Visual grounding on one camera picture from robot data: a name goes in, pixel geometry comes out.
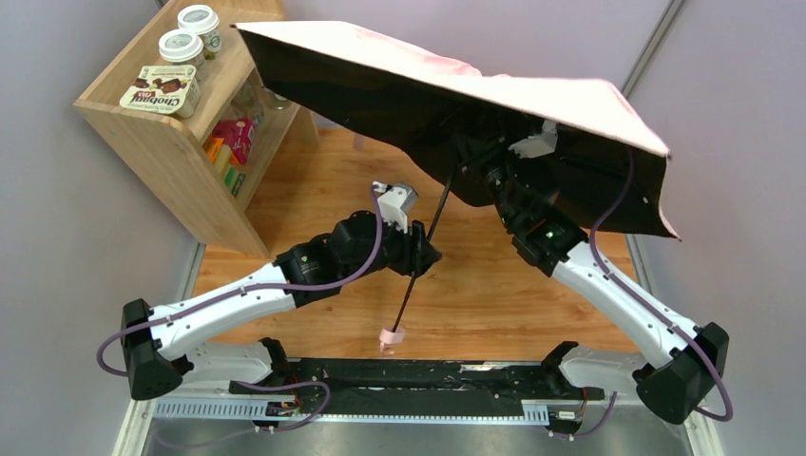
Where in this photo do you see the glass jar on shelf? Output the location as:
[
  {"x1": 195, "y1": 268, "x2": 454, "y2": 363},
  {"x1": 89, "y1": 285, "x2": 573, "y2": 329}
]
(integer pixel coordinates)
[{"x1": 262, "y1": 88, "x2": 292, "y2": 110}]

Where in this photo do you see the white lidded cup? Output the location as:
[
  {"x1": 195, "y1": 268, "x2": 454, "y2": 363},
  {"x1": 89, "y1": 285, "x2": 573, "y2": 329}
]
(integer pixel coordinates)
[
  {"x1": 177, "y1": 5, "x2": 221, "y2": 61},
  {"x1": 158, "y1": 28, "x2": 209, "y2": 83}
]

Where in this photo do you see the pink folding umbrella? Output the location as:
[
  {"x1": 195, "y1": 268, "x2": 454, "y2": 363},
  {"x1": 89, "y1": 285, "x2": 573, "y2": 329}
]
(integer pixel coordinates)
[{"x1": 230, "y1": 20, "x2": 681, "y2": 357}]

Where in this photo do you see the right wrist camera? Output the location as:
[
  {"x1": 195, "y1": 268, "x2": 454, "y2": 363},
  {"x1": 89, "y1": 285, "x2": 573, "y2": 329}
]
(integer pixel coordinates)
[{"x1": 509, "y1": 120, "x2": 558, "y2": 159}]

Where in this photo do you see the stack of coloured sponges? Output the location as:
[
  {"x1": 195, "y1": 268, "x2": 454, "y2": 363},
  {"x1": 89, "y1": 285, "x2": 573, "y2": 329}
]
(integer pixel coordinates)
[{"x1": 202, "y1": 137, "x2": 246, "y2": 197}]

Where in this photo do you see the Chobani yogurt pack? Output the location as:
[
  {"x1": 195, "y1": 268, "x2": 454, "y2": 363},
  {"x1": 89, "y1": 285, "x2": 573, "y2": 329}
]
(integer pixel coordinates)
[{"x1": 119, "y1": 65, "x2": 201, "y2": 119}]

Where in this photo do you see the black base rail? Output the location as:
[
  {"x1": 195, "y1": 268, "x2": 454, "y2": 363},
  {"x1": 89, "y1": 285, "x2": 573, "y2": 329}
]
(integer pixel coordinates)
[{"x1": 228, "y1": 358, "x2": 605, "y2": 433}]

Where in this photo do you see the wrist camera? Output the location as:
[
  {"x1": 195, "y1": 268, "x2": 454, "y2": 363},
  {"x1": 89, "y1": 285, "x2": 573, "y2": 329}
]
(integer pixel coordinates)
[
  {"x1": 509, "y1": 120, "x2": 558, "y2": 159},
  {"x1": 372, "y1": 180, "x2": 419, "y2": 233}
]

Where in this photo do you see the white lidded cup front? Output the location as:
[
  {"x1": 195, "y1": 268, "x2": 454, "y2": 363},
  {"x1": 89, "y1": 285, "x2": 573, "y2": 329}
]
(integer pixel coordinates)
[{"x1": 158, "y1": 28, "x2": 209, "y2": 83}]

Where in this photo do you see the pink box on shelf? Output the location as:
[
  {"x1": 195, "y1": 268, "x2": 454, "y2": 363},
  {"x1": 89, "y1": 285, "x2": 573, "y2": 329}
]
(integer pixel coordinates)
[{"x1": 212, "y1": 118, "x2": 255, "y2": 165}]

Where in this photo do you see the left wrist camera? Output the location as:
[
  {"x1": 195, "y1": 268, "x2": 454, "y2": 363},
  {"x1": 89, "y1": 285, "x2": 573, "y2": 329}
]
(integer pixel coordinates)
[{"x1": 372, "y1": 180, "x2": 419, "y2": 233}]

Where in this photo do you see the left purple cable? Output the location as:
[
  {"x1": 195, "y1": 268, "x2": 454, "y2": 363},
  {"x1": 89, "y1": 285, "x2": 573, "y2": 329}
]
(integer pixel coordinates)
[{"x1": 95, "y1": 188, "x2": 385, "y2": 379}]

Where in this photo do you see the white lidded cup rear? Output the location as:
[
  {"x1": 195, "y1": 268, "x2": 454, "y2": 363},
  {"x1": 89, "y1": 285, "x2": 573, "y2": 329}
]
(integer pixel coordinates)
[{"x1": 177, "y1": 5, "x2": 221, "y2": 61}]

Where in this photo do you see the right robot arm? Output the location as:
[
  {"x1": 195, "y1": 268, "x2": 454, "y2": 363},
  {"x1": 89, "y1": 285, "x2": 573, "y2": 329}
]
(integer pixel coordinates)
[{"x1": 454, "y1": 136, "x2": 735, "y2": 425}]

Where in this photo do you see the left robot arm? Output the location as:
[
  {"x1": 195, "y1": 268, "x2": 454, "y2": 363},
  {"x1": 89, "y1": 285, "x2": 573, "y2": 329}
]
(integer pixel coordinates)
[{"x1": 121, "y1": 211, "x2": 442, "y2": 400}]

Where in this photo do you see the wooden shelf unit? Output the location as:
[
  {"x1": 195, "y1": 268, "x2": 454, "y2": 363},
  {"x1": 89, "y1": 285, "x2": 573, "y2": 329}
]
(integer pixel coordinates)
[{"x1": 74, "y1": 1, "x2": 319, "y2": 257}]

